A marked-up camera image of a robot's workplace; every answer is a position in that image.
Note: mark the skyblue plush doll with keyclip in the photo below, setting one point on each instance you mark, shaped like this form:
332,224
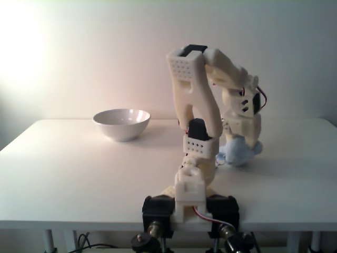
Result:
238,155

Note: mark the white ceramic bowl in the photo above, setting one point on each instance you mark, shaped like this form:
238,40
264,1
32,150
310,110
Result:
121,126

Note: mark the black table clamp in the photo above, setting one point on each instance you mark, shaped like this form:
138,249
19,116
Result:
223,208
158,208

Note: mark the white table leg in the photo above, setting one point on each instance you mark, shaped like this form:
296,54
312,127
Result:
292,242
69,241
317,242
48,241

